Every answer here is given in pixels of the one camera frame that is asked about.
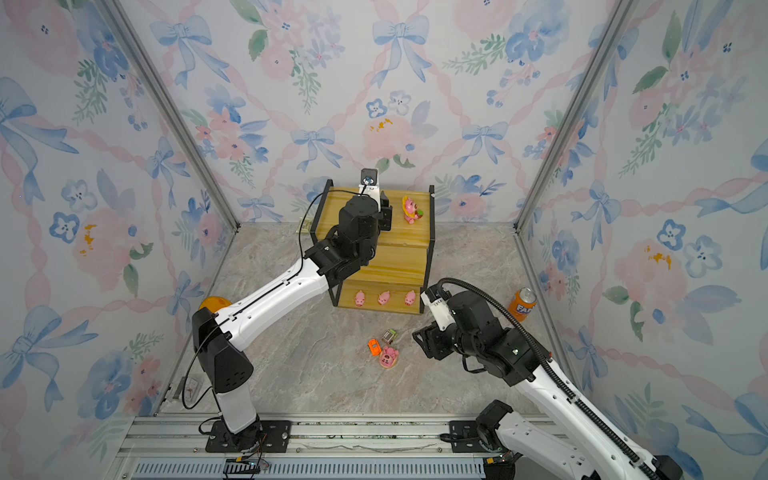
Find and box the pink bear sunflower toy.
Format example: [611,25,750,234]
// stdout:
[402,196,424,225]

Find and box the green box toy truck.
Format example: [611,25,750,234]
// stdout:
[382,329,398,344]

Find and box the pink bear donut toy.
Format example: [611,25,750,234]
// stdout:
[379,346,400,369]

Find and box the orange toy truck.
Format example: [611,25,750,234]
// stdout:
[368,339,383,357]

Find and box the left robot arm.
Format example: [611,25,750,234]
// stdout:
[192,192,392,434]

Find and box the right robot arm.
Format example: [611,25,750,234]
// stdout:
[412,282,683,479]

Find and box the wooden three-tier shelf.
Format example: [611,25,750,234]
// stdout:
[309,180,435,315]

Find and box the orange soda can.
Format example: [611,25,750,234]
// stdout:
[508,287,538,322]

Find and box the orange lid plastic jar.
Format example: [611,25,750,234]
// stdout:
[200,296,232,313]

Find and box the grey small box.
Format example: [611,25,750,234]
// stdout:
[178,379,201,406]

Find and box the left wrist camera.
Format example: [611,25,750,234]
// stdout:
[359,168,380,203]

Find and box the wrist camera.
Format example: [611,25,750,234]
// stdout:
[359,168,380,203]
[421,290,454,332]

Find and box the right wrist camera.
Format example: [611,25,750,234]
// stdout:
[421,290,454,332]

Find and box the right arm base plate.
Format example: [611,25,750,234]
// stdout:
[442,420,501,453]

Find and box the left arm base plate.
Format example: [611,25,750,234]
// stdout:
[205,420,292,453]

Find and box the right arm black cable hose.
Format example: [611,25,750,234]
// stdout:
[430,277,661,480]

